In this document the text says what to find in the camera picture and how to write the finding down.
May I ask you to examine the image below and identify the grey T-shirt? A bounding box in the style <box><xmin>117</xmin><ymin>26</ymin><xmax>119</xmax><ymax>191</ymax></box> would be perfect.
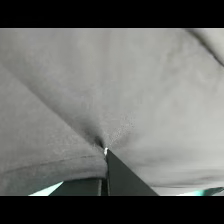
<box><xmin>0</xmin><ymin>27</ymin><xmax>224</xmax><ymax>197</ymax></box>

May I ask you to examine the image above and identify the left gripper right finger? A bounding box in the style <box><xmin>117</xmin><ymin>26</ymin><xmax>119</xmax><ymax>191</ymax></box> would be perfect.
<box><xmin>105</xmin><ymin>148</ymin><xmax>160</xmax><ymax>197</ymax></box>

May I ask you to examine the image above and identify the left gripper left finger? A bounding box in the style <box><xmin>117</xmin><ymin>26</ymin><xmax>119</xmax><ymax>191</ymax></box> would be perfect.
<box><xmin>49</xmin><ymin>177</ymin><xmax>103</xmax><ymax>197</ymax></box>

